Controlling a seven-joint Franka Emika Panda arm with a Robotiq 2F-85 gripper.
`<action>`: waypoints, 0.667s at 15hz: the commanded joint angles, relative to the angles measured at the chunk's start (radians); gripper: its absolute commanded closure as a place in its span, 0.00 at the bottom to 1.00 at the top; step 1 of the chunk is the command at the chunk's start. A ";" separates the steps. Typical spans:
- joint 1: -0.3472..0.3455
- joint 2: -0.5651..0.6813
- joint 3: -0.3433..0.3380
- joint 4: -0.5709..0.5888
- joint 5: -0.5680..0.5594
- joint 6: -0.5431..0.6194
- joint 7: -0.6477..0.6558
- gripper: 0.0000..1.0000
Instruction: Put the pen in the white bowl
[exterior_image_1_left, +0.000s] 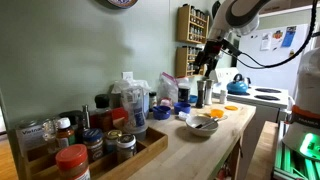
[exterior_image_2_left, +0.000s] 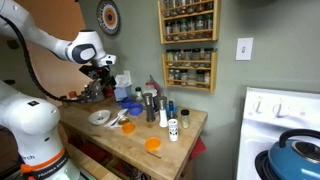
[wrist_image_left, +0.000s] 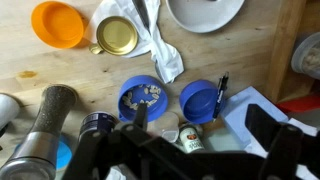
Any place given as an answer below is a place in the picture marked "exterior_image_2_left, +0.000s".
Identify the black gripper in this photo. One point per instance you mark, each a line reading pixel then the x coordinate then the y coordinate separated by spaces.
pixel 104 79

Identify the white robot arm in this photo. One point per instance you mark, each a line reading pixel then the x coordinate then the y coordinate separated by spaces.
pixel 33 121

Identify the white bowl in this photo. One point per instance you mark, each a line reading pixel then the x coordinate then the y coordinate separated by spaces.
pixel 99 117

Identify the blue bowl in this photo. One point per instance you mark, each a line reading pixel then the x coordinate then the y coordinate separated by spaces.
pixel 133 108

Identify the blue tissue box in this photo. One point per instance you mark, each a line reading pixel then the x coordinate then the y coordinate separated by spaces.
pixel 123 85

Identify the white measuring spoons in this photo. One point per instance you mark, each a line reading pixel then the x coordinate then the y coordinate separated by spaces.
pixel 120 114

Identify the gold jar lid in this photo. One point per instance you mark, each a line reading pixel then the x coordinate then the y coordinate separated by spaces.
pixel 123 121

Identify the white lidded jar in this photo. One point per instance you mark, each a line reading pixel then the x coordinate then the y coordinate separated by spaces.
pixel 139 96

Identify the wooden kitchen cart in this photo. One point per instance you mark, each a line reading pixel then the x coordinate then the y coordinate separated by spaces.
pixel 165 163

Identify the orange cup near spoons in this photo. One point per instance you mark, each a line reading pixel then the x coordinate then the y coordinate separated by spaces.
pixel 128 128

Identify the steel pepper mill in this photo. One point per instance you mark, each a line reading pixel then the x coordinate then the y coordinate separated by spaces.
pixel 149 107

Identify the red topped container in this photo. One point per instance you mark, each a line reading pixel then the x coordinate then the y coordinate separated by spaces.
pixel 152 87

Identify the white salt grinder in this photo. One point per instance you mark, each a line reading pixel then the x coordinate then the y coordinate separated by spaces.
pixel 163 122

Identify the dark blue bottle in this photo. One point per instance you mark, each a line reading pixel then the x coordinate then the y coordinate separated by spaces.
pixel 171 110

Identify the white printed shaker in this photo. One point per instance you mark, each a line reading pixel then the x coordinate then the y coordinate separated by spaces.
pixel 173 130

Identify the glass spice jar black lid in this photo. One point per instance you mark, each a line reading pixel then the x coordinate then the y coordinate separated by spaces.
pixel 185 122

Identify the lower wooden spice rack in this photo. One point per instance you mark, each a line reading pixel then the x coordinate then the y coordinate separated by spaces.
pixel 190 68

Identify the wooden spice rack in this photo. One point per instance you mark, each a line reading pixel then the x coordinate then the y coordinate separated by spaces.
pixel 186 21
pixel 190 68

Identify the upper wooden spice rack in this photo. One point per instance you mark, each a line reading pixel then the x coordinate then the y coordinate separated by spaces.
pixel 186 21

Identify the red cloth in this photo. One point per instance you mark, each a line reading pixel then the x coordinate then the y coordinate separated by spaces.
pixel 198 148

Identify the white stove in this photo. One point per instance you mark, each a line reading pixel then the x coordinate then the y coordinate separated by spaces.
pixel 267 114

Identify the blue pot with lid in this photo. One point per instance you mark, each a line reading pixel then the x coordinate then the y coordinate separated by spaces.
pixel 290 159

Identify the decorative wall plate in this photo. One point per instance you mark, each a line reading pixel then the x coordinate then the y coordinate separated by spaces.
pixel 108 17

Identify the white light switch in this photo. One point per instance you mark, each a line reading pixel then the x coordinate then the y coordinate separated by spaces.
pixel 244 49

